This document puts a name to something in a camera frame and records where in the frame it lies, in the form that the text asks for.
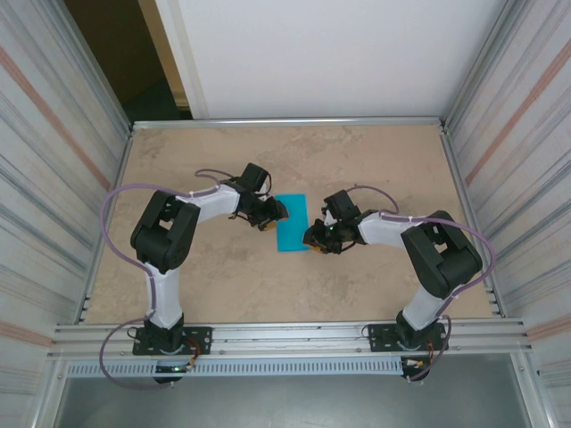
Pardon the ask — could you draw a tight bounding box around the blue paper sheet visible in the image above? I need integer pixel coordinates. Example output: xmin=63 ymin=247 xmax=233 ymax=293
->
xmin=274 ymin=193 xmax=310 ymax=254

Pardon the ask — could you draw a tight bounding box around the brown wooden door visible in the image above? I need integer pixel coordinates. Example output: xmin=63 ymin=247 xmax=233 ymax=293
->
xmin=65 ymin=0 xmax=169 ymax=106

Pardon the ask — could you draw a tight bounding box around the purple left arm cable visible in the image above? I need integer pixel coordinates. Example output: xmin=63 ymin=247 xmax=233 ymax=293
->
xmin=98 ymin=168 xmax=237 ymax=391

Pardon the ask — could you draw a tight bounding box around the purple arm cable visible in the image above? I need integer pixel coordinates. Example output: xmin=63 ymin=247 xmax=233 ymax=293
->
xmin=98 ymin=168 xmax=237 ymax=391
xmin=350 ymin=184 xmax=497 ymax=383

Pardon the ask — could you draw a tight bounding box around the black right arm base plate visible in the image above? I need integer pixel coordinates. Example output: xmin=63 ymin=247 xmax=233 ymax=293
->
xmin=367 ymin=323 xmax=449 ymax=354

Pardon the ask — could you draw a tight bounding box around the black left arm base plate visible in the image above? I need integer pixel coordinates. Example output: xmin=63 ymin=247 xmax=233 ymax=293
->
xmin=132 ymin=325 xmax=213 ymax=357

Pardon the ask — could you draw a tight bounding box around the aluminium mounting rail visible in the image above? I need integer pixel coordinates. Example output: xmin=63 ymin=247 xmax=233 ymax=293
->
xmin=46 ymin=317 xmax=534 ymax=360

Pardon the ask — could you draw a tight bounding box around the red wire bundle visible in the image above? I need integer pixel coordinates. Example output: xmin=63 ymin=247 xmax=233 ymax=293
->
xmin=183 ymin=338 xmax=203 ymax=371
xmin=401 ymin=341 xmax=437 ymax=372

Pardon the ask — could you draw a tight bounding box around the aluminium rear frame bar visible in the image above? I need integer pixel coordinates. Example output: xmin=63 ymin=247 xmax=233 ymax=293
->
xmin=130 ymin=116 xmax=449 ymax=132

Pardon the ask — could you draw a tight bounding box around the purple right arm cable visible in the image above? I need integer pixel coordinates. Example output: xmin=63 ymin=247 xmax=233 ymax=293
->
xmin=350 ymin=184 xmax=497 ymax=383

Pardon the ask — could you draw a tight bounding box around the grey slotted cable duct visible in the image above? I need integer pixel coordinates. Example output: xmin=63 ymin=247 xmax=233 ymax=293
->
xmin=65 ymin=358 xmax=405 ymax=379

